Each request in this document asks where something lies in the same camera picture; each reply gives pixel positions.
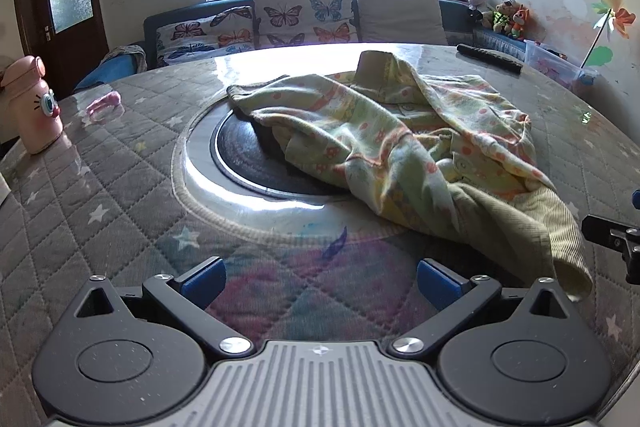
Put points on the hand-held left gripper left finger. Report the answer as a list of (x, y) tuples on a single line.
[(202, 279)]

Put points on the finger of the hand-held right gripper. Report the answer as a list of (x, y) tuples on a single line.
[(607, 234), (636, 199)]

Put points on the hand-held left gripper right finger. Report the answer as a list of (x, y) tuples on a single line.
[(440, 282)]

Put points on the floral yellow green shirt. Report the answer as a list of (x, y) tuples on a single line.
[(400, 142)]

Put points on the round black table hotplate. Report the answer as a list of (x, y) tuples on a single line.
[(240, 157)]

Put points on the clear plastic storage box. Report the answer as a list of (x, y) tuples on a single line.
[(555, 64)]

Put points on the colourful pinwheel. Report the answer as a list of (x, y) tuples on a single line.
[(614, 12)]

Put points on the small pink toy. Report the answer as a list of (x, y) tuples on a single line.
[(104, 103)]

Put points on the black remote control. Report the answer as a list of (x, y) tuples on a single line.
[(490, 58)]

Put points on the orange fox plush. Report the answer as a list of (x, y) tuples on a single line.
[(521, 24)]

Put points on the brown bear plush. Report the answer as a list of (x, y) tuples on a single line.
[(504, 17)]

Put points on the grey crumpled cloth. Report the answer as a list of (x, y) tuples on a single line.
[(125, 56)]

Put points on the pink cartoon face bottle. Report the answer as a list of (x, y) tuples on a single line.
[(35, 107)]

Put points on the long butterfly print cushion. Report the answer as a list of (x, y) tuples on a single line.
[(205, 34)]

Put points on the black white cow plush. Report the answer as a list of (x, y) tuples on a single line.
[(478, 4)]

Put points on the dark blue sofa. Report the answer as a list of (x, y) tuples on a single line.
[(155, 24)]

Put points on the plain white pillow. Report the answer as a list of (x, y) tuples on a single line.
[(400, 14)]

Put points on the square butterfly print cushion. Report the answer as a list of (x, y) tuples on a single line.
[(300, 14)]

